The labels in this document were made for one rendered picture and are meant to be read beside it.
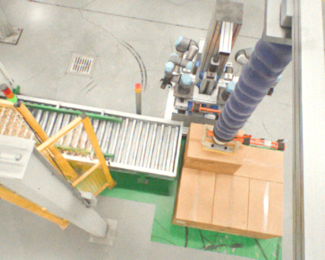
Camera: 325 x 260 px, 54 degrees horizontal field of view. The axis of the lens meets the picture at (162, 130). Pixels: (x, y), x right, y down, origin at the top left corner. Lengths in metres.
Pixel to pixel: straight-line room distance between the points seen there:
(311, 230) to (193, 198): 2.57
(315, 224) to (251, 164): 2.77
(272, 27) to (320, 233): 1.05
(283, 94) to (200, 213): 2.41
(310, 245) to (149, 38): 4.51
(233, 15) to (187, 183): 1.89
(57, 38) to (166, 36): 1.74
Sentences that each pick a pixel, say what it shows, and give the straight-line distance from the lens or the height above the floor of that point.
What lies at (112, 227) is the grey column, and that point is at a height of 0.01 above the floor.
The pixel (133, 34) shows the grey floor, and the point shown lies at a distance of 5.38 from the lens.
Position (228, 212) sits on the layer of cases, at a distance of 3.78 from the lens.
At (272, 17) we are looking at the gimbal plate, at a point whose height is 2.87.
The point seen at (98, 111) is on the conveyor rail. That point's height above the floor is 0.59.
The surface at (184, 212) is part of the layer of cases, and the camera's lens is 3.69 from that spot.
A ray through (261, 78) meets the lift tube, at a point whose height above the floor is 2.43.
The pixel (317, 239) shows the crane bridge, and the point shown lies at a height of 3.05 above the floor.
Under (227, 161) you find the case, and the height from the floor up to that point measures 0.94.
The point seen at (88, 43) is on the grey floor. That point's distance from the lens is 5.33.
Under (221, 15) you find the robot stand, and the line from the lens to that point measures 2.98.
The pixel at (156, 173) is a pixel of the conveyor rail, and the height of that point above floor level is 0.60.
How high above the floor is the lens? 4.17
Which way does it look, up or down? 67 degrees down
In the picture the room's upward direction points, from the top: 8 degrees clockwise
